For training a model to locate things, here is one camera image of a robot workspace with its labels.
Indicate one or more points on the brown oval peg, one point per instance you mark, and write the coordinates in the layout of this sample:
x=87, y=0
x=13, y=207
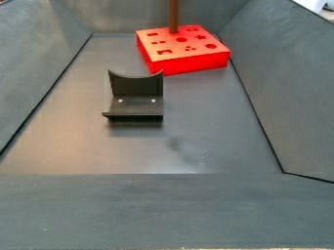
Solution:
x=173, y=15

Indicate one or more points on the red shape-sorting board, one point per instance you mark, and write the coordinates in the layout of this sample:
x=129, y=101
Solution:
x=187, y=51

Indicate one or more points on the dark grey curved holder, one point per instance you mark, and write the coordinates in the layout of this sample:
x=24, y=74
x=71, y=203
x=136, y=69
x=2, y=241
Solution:
x=136, y=97

